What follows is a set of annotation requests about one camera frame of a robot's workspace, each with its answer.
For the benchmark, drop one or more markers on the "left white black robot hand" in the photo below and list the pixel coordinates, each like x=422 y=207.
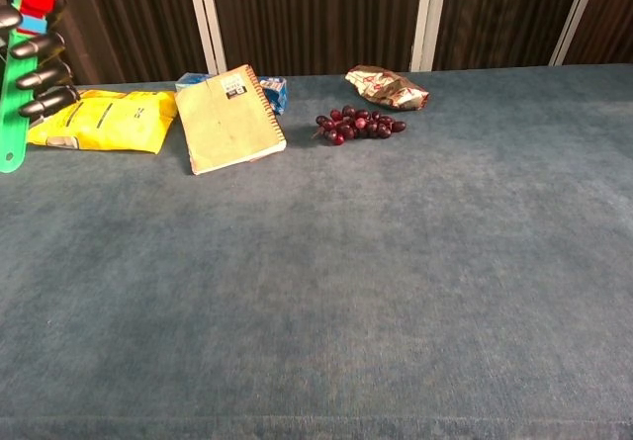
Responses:
x=42 y=74

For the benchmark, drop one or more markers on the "yellow snack bag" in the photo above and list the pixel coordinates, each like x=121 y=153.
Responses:
x=109 y=121

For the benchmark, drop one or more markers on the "blue table cloth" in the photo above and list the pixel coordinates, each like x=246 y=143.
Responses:
x=346 y=272

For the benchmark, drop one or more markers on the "white partition post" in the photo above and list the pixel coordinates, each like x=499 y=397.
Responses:
x=430 y=17
x=207 y=20
x=578 y=15

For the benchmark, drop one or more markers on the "blue snack packet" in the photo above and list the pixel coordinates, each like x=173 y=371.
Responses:
x=277 y=91

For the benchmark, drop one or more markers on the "dark red grape bunch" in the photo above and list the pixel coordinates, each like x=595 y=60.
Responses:
x=358 y=126

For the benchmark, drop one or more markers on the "patterned foil snack packet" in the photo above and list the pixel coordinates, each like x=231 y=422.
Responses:
x=388 y=89

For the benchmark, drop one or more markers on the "tan spiral notebook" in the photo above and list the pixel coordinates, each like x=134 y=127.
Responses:
x=225 y=123

